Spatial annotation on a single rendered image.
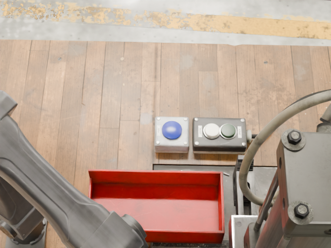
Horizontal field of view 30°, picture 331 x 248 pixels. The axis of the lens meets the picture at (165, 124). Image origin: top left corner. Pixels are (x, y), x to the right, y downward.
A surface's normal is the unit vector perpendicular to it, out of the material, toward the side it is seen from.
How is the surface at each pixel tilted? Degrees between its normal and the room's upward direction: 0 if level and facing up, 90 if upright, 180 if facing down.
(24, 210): 82
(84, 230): 26
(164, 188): 0
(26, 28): 0
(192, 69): 0
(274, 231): 90
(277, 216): 90
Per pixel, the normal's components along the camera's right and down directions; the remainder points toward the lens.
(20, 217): 0.78, 0.47
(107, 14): 0.01, -0.49
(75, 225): 0.36, -0.19
